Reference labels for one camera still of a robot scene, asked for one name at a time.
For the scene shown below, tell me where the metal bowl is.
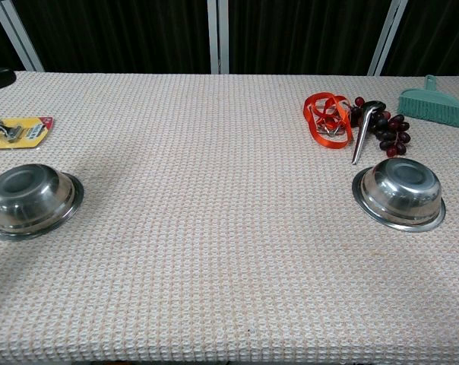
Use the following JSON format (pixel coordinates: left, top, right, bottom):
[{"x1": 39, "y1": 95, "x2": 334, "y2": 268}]
[
  {"x1": 352, "y1": 157, "x2": 447, "y2": 233},
  {"x1": 0, "y1": 163, "x2": 85, "y2": 241}
]

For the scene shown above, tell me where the orange strap with metal hook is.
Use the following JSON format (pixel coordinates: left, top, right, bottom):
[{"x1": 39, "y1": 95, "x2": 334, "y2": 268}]
[{"x1": 302, "y1": 92, "x2": 354, "y2": 150}]

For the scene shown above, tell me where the dark red grape bunch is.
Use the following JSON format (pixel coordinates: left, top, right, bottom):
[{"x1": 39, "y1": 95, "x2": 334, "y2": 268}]
[{"x1": 349, "y1": 96, "x2": 412, "y2": 158}]

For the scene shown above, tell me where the waffle-weave beige tablecloth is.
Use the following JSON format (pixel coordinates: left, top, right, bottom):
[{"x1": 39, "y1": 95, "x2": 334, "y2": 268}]
[{"x1": 0, "y1": 71, "x2": 459, "y2": 364}]

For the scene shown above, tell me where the teal hand brush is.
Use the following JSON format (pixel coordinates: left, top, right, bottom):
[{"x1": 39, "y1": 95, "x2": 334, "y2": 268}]
[{"x1": 397, "y1": 75, "x2": 459, "y2": 129}]

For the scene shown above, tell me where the yellow carded razor package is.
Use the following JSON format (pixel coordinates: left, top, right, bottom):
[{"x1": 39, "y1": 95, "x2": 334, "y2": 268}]
[{"x1": 0, "y1": 116, "x2": 55, "y2": 151}]

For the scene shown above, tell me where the stainless steel ladle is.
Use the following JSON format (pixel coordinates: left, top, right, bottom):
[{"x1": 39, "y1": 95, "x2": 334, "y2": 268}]
[{"x1": 351, "y1": 100, "x2": 388, "y2": 166}]

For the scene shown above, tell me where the white metal frame post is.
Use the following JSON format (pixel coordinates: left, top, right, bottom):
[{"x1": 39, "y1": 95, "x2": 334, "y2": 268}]
[
  {"x1": 366, "y1": 0, "x2": 409, "y2": 77},
  {"x1": 207, "y1": 0, "x2": 230, "y2": 75},
  {"x1": 0, "y1": 0, "x2": 46, "y2": 73}
]

